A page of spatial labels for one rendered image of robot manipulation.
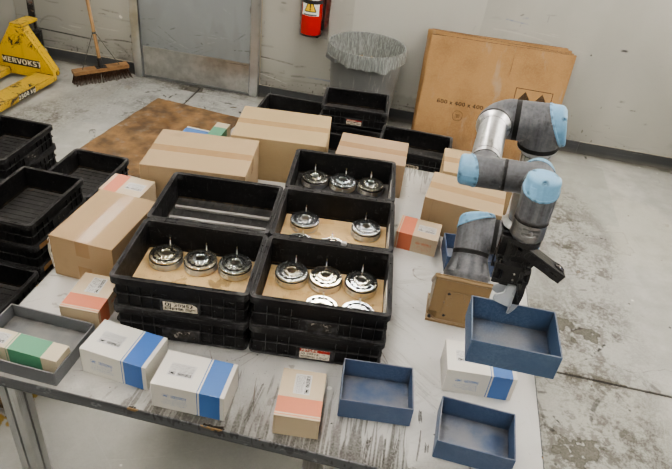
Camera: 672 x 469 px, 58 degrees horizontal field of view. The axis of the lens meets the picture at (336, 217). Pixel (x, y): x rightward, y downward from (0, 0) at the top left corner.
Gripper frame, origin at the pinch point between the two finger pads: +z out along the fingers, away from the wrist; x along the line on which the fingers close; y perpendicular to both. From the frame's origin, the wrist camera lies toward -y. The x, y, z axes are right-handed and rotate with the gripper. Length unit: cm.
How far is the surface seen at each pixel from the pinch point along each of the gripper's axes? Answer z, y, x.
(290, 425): 40, 47, 16
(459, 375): 34.6, 5.2, -11.2
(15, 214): 59, 193, -72
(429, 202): 22, 22, -89
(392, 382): 41.6, 23.3, -9.4
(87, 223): 25, 131, -30
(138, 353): 34, 92, 10
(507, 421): 38.7, -9.1, -2.3
